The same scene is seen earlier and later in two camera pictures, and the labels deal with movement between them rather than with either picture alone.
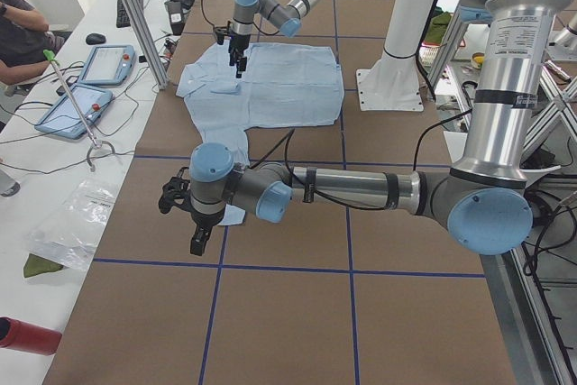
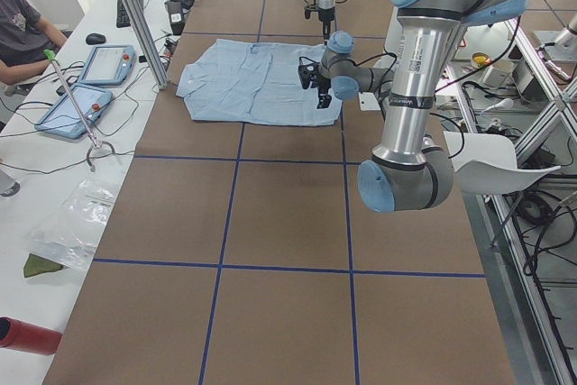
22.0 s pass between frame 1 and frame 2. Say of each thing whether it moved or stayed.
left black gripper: moved
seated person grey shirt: stayed
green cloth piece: stayed
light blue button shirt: moved
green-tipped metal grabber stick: stayed
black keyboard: stayed
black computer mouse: stayed
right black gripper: moved
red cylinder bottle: stayed
